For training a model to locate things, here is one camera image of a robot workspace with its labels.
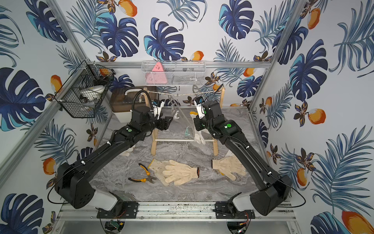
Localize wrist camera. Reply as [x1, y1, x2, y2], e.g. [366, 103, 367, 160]
[152, 99, 165, 120]
[194, 96, 205, 119]

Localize wooden drying rack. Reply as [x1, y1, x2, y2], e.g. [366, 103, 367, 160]
[144, 88, 219, 157]

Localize brown lidded storage box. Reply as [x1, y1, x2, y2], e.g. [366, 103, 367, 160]
[110, 86, 159, 123]

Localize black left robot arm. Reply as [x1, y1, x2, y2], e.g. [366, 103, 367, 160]
[54, 106, 173, 213]

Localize beige glove right side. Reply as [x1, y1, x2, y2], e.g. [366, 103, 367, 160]
[211, 150, 246, 181]

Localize pink triangular card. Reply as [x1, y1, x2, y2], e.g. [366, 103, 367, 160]
[146, 62, 168, 85]

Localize grey multi-clip hanger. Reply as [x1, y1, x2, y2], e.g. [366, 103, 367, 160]
[164, 86, 194, 138]

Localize white glove yellow cuff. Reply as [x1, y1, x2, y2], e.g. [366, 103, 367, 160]
[190, 112, 206, 145]

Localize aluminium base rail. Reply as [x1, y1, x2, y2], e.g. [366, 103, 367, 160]
[57, 201, 296, 222]

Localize clear mesh wall tray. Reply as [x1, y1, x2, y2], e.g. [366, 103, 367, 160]
[141, 60, 206, 86]

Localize white object in basket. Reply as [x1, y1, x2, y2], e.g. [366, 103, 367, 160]
[80, 85, 105, 100]

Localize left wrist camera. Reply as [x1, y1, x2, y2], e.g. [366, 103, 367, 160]
[152, 99, 165, 120]

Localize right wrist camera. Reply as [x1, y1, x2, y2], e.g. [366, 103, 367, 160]
[194, 96, 205, 119]

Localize yellow handled pliers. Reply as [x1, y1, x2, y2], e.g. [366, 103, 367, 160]
[128, 163, 157, 184]

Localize white glove left side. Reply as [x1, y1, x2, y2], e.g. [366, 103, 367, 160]
[120, 146, 134, 157]

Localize black wire basket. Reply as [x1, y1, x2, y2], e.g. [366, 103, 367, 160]
[54, 60, 116, 119]

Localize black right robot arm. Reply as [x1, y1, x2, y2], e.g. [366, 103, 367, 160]
[194, 97, 292, 216]

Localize beige glove red cuff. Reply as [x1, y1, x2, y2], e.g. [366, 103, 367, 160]
[162, 160, 200, 186]

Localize beige glove yellow cuff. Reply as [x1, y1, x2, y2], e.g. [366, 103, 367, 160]
[148, 159, 169, 186]

